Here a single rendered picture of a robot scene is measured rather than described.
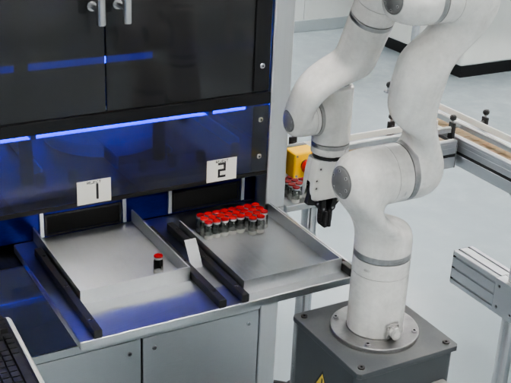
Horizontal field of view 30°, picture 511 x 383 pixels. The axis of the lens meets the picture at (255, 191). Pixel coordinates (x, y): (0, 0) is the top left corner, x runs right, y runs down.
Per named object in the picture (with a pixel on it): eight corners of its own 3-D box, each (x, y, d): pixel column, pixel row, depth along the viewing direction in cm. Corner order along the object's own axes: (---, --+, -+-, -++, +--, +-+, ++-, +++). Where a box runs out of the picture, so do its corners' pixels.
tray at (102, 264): (33, 240, 232) (32, 227, 231) (132, 221, 244) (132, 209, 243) (80, 305, 205) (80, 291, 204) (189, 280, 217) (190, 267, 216)
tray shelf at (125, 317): (13, 251, 230) (13, 244, 230) (265, 203, 263) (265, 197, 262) (80, 350, 192) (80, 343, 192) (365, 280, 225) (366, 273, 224)
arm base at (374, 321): (436, 340, 202) (447, 263, 194) (363, 362, 193) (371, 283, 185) (383, 299, 217) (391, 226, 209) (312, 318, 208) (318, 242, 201)
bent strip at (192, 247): (183, 262, 225) (183, 239, 223) (195, 259, 226) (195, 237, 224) (211, 289, 214) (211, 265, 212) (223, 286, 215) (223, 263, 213)
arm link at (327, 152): (337, 131, 213) (336, 144, 214) (303, 137, 209) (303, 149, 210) (359, 144, 206) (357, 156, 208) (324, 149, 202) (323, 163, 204)
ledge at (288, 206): (260, 193, 268) (261, 188, 268) (299, 186, 274) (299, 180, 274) (286, 213, 257) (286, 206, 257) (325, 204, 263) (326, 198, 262)
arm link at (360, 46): (334, 34, 179) (291, 148, 200) (403, 27, 186) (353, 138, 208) (312, 4, 184) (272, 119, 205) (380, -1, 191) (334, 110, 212)
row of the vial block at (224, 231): (201, 237, 237) (202, 220, 235) (265, 224, 245) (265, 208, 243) (206, 241, 235) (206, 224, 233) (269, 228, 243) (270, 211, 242)
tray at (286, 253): (179, 232, 239) (179, 220, 238) (268, 215, 251) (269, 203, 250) (243, 294, 212) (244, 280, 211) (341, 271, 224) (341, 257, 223)
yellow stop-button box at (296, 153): (280, 169, 259) (280, 145, 256) (302, 166, 262) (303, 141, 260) (293, 179, 253) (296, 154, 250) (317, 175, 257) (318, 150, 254)
